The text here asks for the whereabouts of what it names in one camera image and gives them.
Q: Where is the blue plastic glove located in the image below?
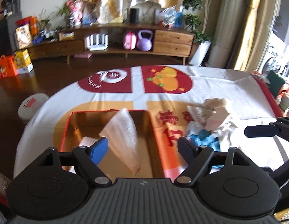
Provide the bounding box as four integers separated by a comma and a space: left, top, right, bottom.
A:
190, 129, 225, 169

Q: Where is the white sachet strip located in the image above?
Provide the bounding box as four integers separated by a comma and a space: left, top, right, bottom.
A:
99, 108, 141, 175

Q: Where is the white cloth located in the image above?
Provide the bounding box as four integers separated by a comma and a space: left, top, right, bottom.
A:
204, 107, 238, 138

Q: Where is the cartoon printed plastic bag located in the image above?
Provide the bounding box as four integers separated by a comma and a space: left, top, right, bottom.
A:
185, 121, 204, 140

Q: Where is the red metal tin box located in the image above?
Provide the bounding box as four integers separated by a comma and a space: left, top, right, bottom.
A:
59, 110, 164, 181

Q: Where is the printed white tablecloth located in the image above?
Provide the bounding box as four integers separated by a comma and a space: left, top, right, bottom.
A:
14, 65, 289, 178

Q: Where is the bag of wooden sticks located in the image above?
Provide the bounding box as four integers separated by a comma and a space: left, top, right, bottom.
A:
187, 105, 214, 125

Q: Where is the green pen holder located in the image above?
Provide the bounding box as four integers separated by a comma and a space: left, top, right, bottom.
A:
267, 70, 285, 98

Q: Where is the beige crumpled tissue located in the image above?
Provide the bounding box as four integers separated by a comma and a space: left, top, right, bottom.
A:
204, 98, 227, 110

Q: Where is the white round robot vacuum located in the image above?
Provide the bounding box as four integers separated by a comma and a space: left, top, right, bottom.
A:
18, 93, 49, 124

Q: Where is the white wifi router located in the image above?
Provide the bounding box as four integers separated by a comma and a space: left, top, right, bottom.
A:
85, 33, 108, 51

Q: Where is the yellow carton box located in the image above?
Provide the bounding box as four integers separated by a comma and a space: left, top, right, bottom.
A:
14, 50, 33, 74

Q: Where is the orange gift box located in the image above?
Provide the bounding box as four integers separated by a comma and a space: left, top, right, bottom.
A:
0, 55, 18, 79

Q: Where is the purple kettlebell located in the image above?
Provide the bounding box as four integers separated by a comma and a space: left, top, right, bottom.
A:
136, 29, 153, 52

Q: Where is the wooden tv cabinet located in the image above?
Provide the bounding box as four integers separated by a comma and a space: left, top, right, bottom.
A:
26, 23, 199, 65

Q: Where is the clear plastic bag of items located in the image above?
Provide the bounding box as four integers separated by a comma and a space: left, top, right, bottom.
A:
158, 6, 178, 28

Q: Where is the black cabinet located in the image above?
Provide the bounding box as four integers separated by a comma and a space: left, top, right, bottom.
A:
0, 0, 22, 57

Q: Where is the pink flower bouquet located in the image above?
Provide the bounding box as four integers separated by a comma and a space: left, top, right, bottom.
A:
66, 0, 88, 27

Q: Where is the black cylindrical speaker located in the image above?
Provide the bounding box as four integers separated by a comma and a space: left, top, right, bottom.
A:
129, 8, 139, 24

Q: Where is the potted green tree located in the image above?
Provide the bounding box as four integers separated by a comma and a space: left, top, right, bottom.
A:
182, 0, 216, 66

